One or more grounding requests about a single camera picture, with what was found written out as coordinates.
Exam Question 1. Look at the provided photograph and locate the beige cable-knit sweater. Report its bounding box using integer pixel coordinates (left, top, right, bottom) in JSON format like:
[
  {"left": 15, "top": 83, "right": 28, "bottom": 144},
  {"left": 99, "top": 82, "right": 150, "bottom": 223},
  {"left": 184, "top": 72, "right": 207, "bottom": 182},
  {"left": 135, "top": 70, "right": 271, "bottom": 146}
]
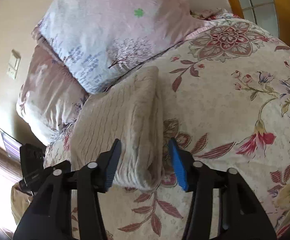
[{"left": 70, "top": 66, "right": 163, "bottom": 191}]

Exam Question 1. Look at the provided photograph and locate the window with blinds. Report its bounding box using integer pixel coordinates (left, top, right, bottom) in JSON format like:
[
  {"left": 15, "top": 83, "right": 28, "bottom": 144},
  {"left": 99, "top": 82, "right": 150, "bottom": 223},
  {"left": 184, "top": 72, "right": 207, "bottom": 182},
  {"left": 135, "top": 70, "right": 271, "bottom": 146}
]
[{"left": 0, "top": 131, "right": 22, "bottom": 232}]

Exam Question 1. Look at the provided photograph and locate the floral quilted bedspread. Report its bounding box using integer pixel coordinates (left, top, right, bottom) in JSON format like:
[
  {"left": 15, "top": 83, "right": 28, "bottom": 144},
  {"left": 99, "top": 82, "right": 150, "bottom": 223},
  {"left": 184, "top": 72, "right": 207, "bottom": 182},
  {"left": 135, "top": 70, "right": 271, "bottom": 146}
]
[{"left": 44, "top": 8, "right": 290, "bottom": 240}]

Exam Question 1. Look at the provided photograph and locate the mauve pink pillow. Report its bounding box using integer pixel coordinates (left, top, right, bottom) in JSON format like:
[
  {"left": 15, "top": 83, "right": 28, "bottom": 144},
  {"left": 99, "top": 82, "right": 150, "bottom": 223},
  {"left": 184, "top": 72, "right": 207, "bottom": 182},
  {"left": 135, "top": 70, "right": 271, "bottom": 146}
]
[{"left": 16, "top": 45, "right": 89, "bottom": 146}]

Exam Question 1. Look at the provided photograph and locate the light blue lavender-print pillow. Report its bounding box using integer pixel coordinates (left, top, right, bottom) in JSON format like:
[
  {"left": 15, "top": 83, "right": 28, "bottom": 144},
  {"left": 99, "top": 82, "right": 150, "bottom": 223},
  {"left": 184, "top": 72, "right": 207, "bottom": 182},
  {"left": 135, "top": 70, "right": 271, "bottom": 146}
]
[{"left": 33, "top": 0, "right": 212, "bottom": 94}]

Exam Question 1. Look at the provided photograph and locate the white wall switch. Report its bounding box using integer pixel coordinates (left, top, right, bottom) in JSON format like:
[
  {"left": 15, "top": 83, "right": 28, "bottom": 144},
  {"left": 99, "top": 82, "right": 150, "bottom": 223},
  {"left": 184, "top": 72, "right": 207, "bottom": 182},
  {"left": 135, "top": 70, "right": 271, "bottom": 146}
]
[{"left": 6, "top": 50, "right": 21, "bottom": 80}]

